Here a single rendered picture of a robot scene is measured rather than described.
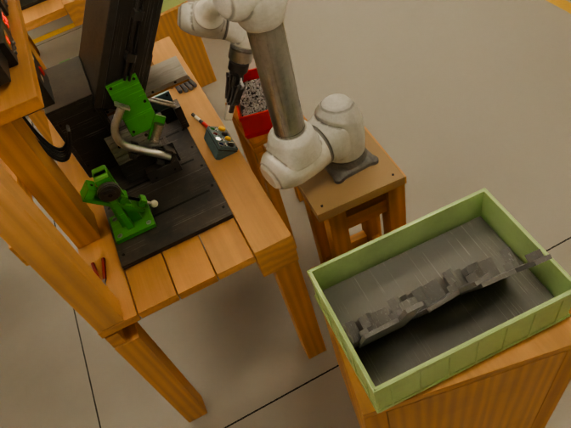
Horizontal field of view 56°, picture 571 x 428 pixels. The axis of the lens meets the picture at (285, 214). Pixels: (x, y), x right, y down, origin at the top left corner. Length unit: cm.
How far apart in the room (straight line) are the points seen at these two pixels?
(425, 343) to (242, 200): 80
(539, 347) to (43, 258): 137
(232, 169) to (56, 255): 78
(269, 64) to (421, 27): 279
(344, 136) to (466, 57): 221
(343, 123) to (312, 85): 205
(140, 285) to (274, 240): 47
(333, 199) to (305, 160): 22
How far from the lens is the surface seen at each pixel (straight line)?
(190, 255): 187
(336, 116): 177
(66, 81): 222
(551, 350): 171
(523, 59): 390
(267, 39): 147
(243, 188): 197
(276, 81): 154
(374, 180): 190
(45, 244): 152
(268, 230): 181
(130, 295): 187
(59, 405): 292
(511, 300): 169
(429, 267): 173
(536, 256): 144
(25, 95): 163
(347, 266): 168
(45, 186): 189
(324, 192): 189
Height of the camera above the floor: 230
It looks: 49 degrees down
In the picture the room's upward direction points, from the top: 17 degrees counter-clockwise
